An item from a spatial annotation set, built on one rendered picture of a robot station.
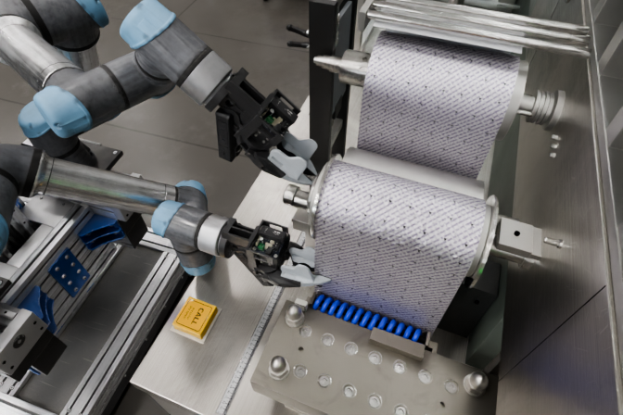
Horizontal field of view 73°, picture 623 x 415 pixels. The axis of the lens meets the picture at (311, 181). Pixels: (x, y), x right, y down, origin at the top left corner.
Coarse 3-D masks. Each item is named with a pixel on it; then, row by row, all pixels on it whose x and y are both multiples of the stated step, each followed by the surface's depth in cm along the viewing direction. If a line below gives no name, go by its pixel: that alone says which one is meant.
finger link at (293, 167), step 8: (272, 152) 66; (280, 152) 66; (272, 160) 67; (280, 160) 67; (288, 160) 66; (296, 160) 65; (304, 160) 65; (280, 168) 67; (288, 168) 67; (296, 168) 67; (304, 168) 66; (288, 176) 68; (296, 176) 68; (304, 176) 70; (304, 184) 70
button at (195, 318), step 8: (184, 304) 92; (192, 304) 92; (200, 304) 92; (208, 304) 92; (184, 312) 91; (192, 312) 91; (200, 312) 91; (208, 312) 91; (216, 312) 92; (176, 320) 90; (184, 320) 90; (192, 320) 90; (200, 320) 90; (208, 320) 90; (176, 328) 90; (184, 328) 88; (192, 328) 88; (200, 328) 88; (208, 328) 90; (200, 336) 88
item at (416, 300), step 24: (336, 264) 72; (360, 264) 69; (384, 264) 67; (336, 288) 79; (360, 288) 75; (384, 288) 72; (408, 288) 69; (432, 288) 67; (456, 288) 64; (384, 312) 79; (408, 312) 75; (432, 312) 72
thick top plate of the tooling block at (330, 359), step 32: (320, 320) 79; (288, 352) 75; (320, 352) 75; (352, 352) 75; (384, 352) 75; (256, 384) 72; (288, 384) 71; (320, 384) 72; (352, 384) 71; (384, 384) 71; (416, 384) 71; (448, 384) 71
